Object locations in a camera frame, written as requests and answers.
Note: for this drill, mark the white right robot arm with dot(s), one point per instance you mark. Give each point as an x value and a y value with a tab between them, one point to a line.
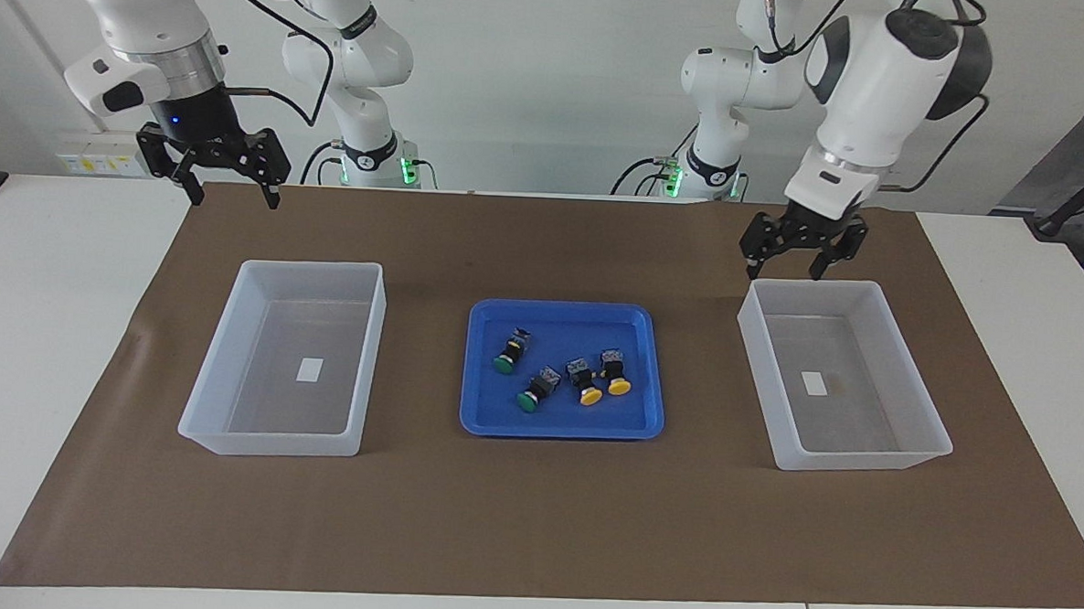
143	12

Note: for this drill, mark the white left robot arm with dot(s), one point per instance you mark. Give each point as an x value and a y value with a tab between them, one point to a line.
872	81

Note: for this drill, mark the translucent white plastic box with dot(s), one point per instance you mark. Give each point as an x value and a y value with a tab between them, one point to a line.
857	428
272	412

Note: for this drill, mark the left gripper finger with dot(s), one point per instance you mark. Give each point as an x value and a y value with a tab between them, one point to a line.
758	241
841	253

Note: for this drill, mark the green push button switch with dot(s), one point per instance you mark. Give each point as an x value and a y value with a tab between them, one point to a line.
510	349
538	389

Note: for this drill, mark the white wall socket strip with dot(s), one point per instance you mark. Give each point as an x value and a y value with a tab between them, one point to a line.
100	159

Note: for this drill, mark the blue plastic tray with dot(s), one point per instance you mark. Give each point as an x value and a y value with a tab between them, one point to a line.
501	413

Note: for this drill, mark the black stand pole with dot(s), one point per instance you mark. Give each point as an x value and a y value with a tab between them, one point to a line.
1082	195

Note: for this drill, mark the brown paper table mat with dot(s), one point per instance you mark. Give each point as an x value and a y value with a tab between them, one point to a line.
541	524

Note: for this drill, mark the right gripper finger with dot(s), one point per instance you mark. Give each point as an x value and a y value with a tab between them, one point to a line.
191	181
275	178

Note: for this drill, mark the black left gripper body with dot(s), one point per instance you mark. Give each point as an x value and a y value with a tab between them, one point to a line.
811	227

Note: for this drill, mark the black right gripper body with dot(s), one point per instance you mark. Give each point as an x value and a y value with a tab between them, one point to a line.
198	120

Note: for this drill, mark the white paper label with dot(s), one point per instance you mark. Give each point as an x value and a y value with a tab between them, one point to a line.
814	383
309	370

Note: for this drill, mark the yellow push button switch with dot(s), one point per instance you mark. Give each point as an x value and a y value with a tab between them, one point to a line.
614	372
582	381

